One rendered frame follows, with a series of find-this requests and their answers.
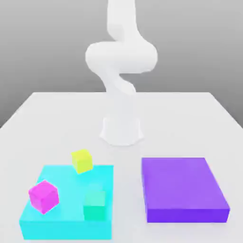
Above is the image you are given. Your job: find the small yellow cube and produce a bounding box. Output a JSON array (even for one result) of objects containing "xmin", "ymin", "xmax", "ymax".
[{"xmin": 71, "ymin": 149, "xmax": 93, "ymax": 174}]

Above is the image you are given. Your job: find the small teal cube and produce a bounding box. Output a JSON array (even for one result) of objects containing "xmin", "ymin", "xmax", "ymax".
[{"xmin": 83, "ymin": 190, "xmax": 106, "ymax": 222}]

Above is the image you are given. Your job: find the small magenta cube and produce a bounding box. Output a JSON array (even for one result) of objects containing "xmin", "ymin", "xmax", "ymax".
[{"xmin": 28, "ymin": 179, "xmax": 60, "ymax": 215}]

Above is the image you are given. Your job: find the large purple box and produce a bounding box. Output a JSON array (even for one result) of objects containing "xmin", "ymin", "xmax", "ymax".
[{"xmin": 141, "ymin": 157, "xmax": 231, "ymax": 224}]

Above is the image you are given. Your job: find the large cyan box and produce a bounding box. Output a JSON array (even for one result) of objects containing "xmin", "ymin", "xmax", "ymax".
[{"xmin": 19, "ymin": 164, "xmax": 114, "ymax": 241}]

